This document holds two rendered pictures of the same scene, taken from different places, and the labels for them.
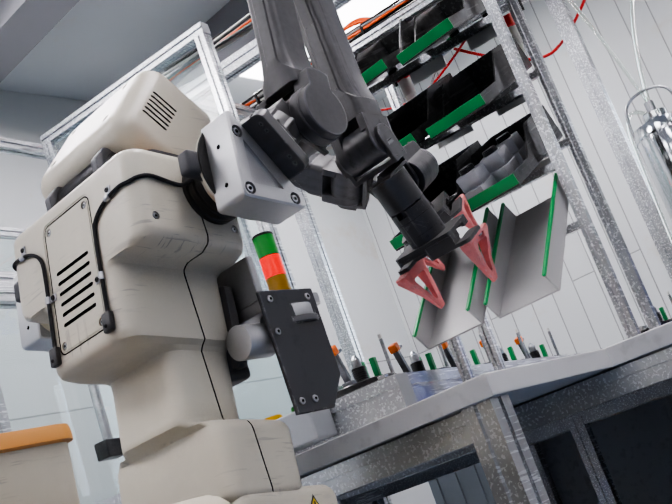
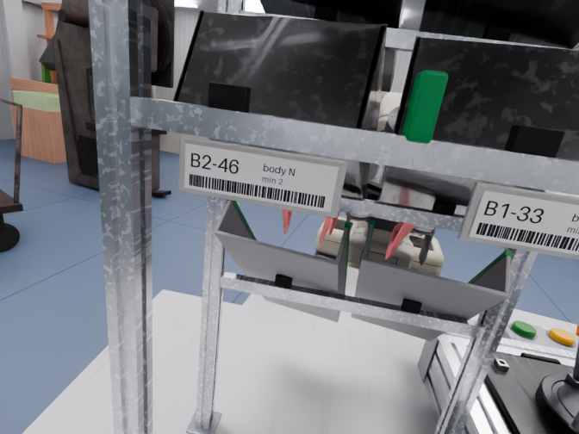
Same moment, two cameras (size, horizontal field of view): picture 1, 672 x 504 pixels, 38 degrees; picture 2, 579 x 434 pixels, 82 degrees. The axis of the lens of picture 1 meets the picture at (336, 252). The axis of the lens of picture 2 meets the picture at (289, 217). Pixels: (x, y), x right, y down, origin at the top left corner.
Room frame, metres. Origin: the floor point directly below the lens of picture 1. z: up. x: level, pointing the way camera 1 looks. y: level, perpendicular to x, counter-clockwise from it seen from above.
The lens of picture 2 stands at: (2.09, -0.51, 1.32)
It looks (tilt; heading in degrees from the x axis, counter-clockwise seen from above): 19 degrees down; 157
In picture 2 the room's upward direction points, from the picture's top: 8 degrees clockwise
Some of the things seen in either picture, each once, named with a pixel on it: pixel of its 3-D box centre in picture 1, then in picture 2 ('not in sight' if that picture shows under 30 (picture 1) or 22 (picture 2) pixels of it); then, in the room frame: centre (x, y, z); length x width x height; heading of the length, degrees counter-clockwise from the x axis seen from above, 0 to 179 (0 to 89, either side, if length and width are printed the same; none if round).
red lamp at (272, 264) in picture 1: (272, 267); not in sight; (2.14, 0.15, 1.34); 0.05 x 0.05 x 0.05
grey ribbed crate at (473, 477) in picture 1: (518, 467); not in sight; (4.05, -0.40, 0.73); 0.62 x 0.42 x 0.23; 61
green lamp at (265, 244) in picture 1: (266, 247); not in sight; (2.14, 0.15, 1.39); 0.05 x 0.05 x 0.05
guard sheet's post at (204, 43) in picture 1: (264, 219); not in sight; (2.17, 0.13, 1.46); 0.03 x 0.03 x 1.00; 61
